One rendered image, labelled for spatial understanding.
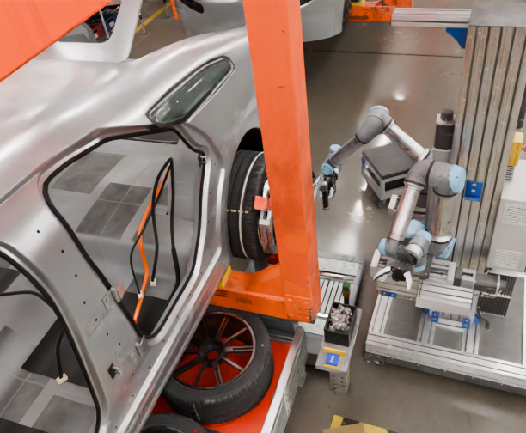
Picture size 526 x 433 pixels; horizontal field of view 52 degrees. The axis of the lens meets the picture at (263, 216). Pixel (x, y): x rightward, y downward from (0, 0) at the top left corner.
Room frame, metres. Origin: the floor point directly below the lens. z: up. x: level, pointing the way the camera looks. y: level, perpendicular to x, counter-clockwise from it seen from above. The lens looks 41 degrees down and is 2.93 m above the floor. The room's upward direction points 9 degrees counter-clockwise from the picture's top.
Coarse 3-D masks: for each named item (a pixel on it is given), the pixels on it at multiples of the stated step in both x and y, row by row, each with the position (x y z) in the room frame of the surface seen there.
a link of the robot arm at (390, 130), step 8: (376, 112) 2.64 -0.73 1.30; (384, 112) 2.66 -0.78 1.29; (384, 120) 2.61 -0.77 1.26; (392, 120) 2.62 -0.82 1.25; (384, 128) 2.59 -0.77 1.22; (392, 128) 2.60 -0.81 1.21; (400, 128) 2.61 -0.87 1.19; (392, 136) 2.58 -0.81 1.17; (400, 136) 2.57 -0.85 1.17; (408, 136) 2.58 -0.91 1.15; (400, 144) 2.56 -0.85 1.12; (408, 144) 2.54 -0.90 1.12; (416, 144) 2.54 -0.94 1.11; (408, 152) 2.53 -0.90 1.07; (416, 152) 2.51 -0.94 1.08; (424, 152) 2.51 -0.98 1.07; (432, 152) 2.52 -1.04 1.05; (416, 160) 2.50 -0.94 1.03
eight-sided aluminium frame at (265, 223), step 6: (264, 186) 2.37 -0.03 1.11; (264, 192) 2.34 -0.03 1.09; (264, 210) 2.28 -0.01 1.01; (264, 216) 2.27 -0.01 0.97; (270, 216) 2.24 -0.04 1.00; (264, 222) 2.23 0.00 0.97; (270, 222) 2.22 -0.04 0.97; (264, 228) 2.22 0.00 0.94; (270, 228) 2.21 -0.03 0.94; (264, 234) 2.23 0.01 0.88; (270, 234) 2.21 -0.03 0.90; (264, 240) 2.23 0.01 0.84; (270, 240) 2.21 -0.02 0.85; (264, 246) 2.23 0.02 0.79; (270, 246) 2.21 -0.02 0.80; (276, 246) 2.39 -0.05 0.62; (264, 252) 2.23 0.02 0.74; (270, 252) 2.22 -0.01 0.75; (276, 252) 2.25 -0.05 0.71
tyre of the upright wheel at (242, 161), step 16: (240, 160) 2.56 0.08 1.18; (256, 160) 2.53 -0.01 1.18; (240, 176) 2.43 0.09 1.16; (256, 176) 2.40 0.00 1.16; (240, 192) 2.35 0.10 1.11; (256, 192) 2.32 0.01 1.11; (256, 224) 2.26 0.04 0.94; (240, 240) 2.22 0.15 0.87; (256, 240) 2.22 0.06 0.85; (240, 256) 2.27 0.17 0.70; (256, 256) 2.21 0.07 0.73
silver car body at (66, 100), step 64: (128, 0) 2.52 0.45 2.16; (64, 64) 2.36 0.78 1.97; (128, 64) 2.31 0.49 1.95; (192, 64) 2.46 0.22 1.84; (0, 128) 1.71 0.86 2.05; (64, 128) 1.76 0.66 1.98; (128, 128) 1.92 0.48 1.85; (192, 128) 2.19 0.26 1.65; (0, 192) 1.41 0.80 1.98; (64, 192) 2.71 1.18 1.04; (128, 192) 2.60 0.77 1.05; (192, 192) 2.34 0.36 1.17; (0, 256) 1.25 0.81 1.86; (64, 256) 1.35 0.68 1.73; (128, 256) 2.20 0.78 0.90; (192, 256) 2.01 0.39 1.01; (0, 320) 1.82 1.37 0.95; (64, 320) 1.22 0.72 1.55; (128, 320) 1.45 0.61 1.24; (192, 320) 1.73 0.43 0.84; (0, 384) 1.53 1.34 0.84; (64, 384) 1.50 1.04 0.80; (128, 384) 1.29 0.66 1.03
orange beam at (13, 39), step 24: (0, 0) 0.79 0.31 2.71; (24, 0) 0.83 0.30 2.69; (48, 0) 0.88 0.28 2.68; (72, 0) 0.93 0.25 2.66; (96, 0) 0.98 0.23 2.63; (0, 24) 0.78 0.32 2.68; (24, 24) 0.82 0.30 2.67; (48, 24) 0.86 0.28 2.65; (72, 24) 0.91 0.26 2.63; (0, 48) 0.76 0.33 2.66; (24, 48) 0.80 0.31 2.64; (0, 72) 0.74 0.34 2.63
